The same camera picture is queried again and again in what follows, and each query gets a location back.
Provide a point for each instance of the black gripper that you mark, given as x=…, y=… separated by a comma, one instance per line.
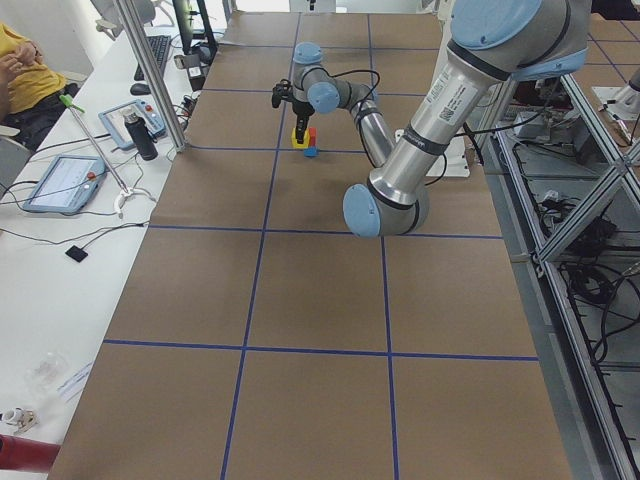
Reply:
x=301, y=110

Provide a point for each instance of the blue cube block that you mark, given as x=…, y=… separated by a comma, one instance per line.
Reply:
x=310, y=152

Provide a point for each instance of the red cylinder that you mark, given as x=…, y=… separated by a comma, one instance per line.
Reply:
x=25, y=455

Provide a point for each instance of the green tipped grabber stick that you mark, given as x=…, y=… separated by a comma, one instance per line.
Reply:
x=125, y=191

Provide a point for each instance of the red cube block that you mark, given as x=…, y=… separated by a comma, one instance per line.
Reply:
x=311, y=137

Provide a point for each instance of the black computer mouse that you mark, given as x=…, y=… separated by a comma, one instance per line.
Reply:
x=139, y=89

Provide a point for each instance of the aluminium frame post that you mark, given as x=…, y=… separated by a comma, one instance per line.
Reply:
x=142, y=51

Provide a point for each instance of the yellow cube block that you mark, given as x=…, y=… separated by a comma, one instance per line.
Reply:
x=300, y=139

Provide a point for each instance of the white camera mast pedestal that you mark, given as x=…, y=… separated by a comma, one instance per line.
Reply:
x=460, y=160

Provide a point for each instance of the black water bottle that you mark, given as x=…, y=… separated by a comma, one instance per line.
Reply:
x=140, y=135

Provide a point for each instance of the person in yellow shirt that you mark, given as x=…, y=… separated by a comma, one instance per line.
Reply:
x=30, y=90

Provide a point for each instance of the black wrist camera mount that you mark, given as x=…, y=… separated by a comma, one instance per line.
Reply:
x=282, y=92

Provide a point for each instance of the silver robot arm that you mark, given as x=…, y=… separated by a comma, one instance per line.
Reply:
x=491, y=42

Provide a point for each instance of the near teach pendant tablet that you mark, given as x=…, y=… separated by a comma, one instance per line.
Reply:
x=67, y=185

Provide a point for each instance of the small black square pad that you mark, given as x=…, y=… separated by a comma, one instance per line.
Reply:
x=76, y=253

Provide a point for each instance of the black keyboard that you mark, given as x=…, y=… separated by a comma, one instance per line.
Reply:
x=160, y=47

